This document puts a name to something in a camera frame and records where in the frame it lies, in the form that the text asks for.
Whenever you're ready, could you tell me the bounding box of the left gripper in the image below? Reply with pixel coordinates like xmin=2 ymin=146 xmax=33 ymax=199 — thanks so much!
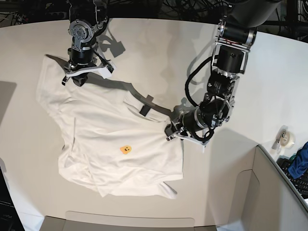
xmin=165 ymin=105 xmax=193 ymax=135

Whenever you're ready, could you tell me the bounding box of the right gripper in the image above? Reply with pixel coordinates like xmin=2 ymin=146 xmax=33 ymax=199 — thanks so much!
xmin=72 ymin=73 xmax=88 ymax=87

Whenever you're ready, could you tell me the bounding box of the white printed t-shirt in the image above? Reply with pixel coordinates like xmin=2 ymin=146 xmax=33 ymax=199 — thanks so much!
xmin=37 ymin=57 xmax=183 ymax=199

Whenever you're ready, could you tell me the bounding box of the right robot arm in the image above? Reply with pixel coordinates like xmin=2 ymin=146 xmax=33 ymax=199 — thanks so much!
xmin=62 ymin=0 xmax=114 ymax=87

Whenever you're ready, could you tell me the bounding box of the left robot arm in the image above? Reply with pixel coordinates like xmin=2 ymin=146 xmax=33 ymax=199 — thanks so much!
xmin=165 ymin=0 xmax=280 ymax=139

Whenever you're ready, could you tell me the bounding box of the grey cardboard box right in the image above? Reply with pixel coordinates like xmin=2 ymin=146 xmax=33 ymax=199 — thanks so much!
xmin=211 ymin=144 xmax=308 ymax=231

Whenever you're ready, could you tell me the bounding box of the grey cardboard box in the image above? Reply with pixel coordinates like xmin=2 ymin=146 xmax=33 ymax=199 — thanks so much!
xmin=211 ymin=144 xmax=308 ymax=231
xmin=40 ymin=211 xmax=217 ymax=231

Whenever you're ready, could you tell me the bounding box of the clear tape roll dispenser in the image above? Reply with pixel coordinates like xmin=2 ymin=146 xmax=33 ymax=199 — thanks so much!
xmin=271 ymin=125 xmax=295 ymax=155

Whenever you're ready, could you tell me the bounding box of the blue cloth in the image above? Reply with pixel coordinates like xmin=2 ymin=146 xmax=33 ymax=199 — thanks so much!
xmin=288 ymin=142 xmax=308 ymax=179

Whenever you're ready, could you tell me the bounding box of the black keyboard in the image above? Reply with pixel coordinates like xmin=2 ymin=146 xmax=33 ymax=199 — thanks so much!
xmin=277 ymin=158 xmax=308 ymax=199

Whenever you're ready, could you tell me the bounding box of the grey cardboard box bottom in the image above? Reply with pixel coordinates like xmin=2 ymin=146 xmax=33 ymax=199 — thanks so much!
xmin=40 ymin=211 xmax=217 ymax=231

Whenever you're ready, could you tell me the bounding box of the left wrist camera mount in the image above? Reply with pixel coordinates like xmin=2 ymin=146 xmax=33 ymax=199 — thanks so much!
xmin=167 ymin=131 xmax=209 ymax=153

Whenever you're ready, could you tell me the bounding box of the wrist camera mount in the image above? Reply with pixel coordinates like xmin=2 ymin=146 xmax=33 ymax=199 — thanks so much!
xmin=62 ymin=56 xmax=116 ymax=86
xmin=167 ymin=131 xmax=209 ymax=153

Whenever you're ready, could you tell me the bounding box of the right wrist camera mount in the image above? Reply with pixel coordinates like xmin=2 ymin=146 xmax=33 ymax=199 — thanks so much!
xmin=62 ymin=56 xmax=116 ymax=86

